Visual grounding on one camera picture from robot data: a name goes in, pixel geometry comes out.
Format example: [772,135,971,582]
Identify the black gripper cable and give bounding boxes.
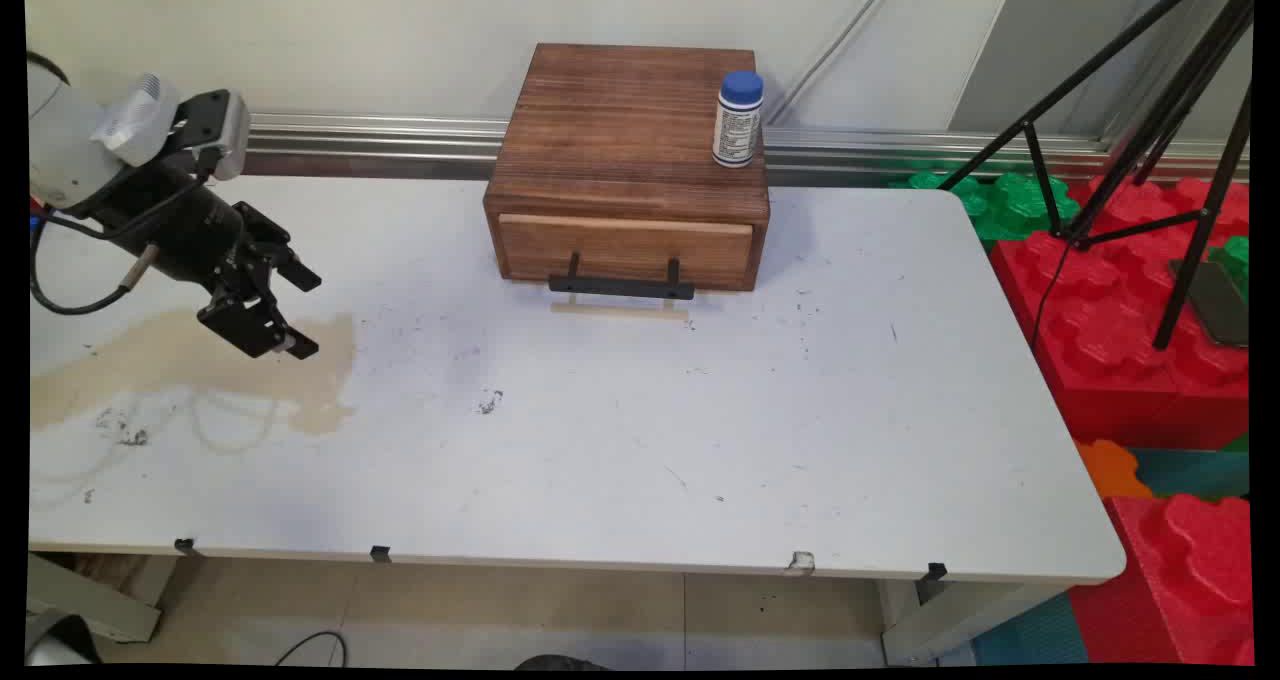
[30,195,163,317]

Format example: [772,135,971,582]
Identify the white table leg frame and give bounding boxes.
[28,550,181,645]
[879,578,1069,667]

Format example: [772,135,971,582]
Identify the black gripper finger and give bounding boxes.
[196,286,321,362]
[238,203,324,294]

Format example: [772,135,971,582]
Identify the light wooden drawer black handle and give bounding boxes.
[497,213,755,302]

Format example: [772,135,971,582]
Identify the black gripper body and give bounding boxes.
[98,163,293,297]

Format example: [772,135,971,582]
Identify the small green foam block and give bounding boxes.
[1207,235,1251,303]

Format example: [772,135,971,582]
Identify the black tripod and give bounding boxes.
[938,0,1256,352]

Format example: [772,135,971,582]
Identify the dark wooden drawer box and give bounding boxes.
[484,43,771,293]

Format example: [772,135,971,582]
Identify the orange foam piece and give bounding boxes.
[1075,438,1157,502]

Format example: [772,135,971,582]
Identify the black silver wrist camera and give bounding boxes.
[172,90,250,182]

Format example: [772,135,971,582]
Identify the aluminium wall rail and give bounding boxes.
[244,113,1251,187]

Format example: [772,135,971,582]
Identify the teal foam mat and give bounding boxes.
[972,590,1092,667]
[1130,433,1251,503]

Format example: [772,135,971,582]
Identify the large red foam block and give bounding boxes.
[989,174,1251,452]

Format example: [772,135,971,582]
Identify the black floor cable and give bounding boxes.
[274,631,349,668]

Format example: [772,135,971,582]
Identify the white bottle blue cap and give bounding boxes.
[712,70,766,170]

